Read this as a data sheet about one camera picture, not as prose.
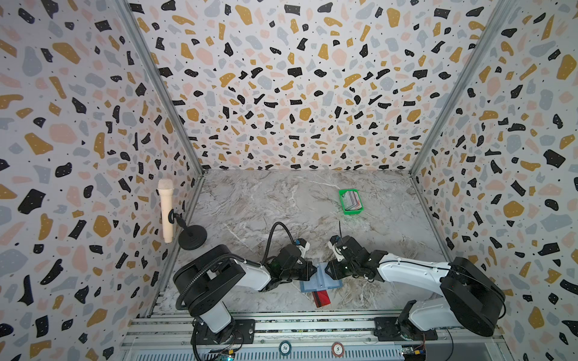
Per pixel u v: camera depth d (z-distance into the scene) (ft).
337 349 2.33
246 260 1.73
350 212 3.49
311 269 2.86
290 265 2.35
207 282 1.48
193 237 3.05
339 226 3.29
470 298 1.41
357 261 2.24
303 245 2.72
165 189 2.42
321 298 2.68
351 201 3.46
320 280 2.77
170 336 2.41
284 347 2.34
